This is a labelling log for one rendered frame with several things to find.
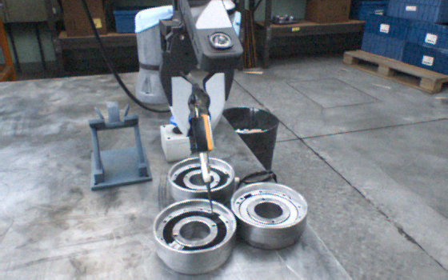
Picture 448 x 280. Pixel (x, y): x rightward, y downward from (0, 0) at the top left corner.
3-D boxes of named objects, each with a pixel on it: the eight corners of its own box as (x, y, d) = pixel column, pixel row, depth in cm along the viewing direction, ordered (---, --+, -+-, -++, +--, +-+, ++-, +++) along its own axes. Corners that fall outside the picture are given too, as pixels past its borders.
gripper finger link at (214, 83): (218, 117, 58) (211, 59, 54) (230, 132, 53) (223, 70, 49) (199, 121, 57) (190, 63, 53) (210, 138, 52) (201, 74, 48)
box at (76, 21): (115, 34, 370) (110, -6, 354) (62, 38, 354) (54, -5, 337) (110, 28, 404) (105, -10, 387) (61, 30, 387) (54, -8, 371)
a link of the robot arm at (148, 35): (143, 54, 105) (138, 3, 100) (190, 54, 105) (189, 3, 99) (133, 65, 95) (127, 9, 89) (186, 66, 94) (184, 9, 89)
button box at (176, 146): (203, 157, 72) (203, 134, 69) (167, 162, 70) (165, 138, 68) (194, 139, 79) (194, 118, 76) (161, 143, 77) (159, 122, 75)
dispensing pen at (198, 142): (205, 217, 48) (186, 91, 50) (199, 216, 52) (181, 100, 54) (222, 214, 48) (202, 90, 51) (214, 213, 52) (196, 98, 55)
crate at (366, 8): (379, 15, 489) (382, -3, 479) (398, 19, 455) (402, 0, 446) (342, 17, 478) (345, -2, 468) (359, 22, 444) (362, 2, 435)
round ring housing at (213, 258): (199, 294, 43) (198, 266, 41) (138, 253, 48) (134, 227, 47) (251, 243, 50) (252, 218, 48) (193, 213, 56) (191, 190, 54)
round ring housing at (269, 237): (321, 230, 52) (324, 206, 51) (267, 265, 46) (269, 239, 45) (267, 196, 60) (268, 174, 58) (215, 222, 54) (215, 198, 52)
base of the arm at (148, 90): (134, 89, 109) (130, 54, 104) (185, 84, 113) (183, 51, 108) (138, 106, 96) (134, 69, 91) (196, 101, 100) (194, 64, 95)
